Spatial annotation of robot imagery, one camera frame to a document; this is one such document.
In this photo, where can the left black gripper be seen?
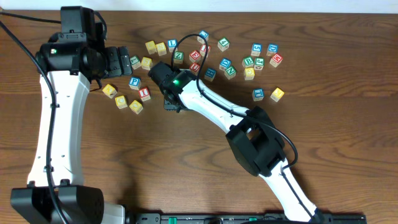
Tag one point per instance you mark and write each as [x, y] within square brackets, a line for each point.
[115, 68]

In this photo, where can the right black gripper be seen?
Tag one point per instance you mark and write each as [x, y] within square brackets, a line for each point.
[169, 106]

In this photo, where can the red i block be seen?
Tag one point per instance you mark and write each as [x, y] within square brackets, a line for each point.
[205, 50]
[144, 94]

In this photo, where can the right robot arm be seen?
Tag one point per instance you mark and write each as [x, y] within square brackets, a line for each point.
[257, 145]

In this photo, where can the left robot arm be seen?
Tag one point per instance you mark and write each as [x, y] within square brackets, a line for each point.
[68, 63]

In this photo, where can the green L block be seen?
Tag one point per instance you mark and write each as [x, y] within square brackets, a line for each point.
[135, 62]

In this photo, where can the blue P block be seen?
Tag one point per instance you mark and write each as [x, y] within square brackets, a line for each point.
[135, 83]

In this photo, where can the yellow block beside L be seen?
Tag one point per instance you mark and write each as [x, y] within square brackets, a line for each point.
[146, 63]

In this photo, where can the yellow block far left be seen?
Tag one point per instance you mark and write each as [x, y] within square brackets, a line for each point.
[109, 91]

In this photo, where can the yellow block top left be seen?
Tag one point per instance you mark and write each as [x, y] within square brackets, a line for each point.
[151, 47]

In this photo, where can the yellow block lower right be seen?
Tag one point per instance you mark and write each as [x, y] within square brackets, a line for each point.
[136, 107]

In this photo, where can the yellow block lower middle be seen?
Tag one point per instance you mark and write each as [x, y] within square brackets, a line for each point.
[121, 102]

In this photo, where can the red U block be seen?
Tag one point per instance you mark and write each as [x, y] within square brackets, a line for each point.
[194, 68]

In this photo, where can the green Z block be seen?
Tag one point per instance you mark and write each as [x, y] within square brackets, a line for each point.
[178, 57]

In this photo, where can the yellow block top right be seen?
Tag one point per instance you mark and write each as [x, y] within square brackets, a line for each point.
[161, 49]

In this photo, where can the blue H block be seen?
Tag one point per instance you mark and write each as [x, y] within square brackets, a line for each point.
[210, 74]

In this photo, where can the red E block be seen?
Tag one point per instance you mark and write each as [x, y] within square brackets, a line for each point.
[195, 56]

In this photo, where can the blue L block left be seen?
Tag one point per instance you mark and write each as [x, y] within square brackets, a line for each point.
[172, 45]

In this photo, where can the blue l block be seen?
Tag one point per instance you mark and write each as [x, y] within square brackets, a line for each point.
[172, 45]
[203, 37]

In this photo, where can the green N block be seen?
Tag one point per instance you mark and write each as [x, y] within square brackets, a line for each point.
[230, 72]

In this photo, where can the blue L block top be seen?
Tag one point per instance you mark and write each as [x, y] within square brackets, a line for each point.
[203, 37]

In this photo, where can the green 4 block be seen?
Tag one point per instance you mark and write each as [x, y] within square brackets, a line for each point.
[223, 44]

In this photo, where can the yellow G block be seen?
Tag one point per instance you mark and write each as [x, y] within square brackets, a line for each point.
[249, 73]

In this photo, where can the green B block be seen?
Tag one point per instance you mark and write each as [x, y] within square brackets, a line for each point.
[248, 62]

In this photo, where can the blue T block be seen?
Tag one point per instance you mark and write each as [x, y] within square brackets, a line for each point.
[258, 94]

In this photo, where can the green J block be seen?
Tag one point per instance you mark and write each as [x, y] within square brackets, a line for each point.
[259, 63]

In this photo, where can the yellow block far right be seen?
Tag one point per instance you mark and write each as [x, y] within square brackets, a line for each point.
[277, 94]

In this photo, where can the red M block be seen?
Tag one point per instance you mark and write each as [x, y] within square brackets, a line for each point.
[275, 60]

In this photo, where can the blue D block right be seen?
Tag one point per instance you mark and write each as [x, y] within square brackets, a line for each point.
[272, 50]

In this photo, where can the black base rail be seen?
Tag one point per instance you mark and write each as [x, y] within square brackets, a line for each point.
[277, 218]

